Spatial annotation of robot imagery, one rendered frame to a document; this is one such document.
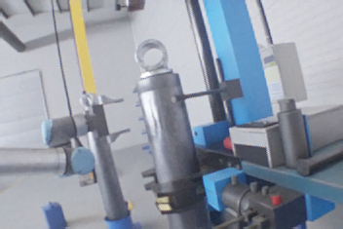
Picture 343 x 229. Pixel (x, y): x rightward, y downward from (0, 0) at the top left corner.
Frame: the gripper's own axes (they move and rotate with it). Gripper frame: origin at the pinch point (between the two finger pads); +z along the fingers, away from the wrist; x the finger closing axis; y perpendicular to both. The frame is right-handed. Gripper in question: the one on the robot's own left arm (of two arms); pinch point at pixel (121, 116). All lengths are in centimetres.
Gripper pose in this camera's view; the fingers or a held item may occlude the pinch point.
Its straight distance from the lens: 106.6
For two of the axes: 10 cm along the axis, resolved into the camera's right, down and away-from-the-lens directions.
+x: 2.2, 9.8, 0.2
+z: 7.9, -1.9, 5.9
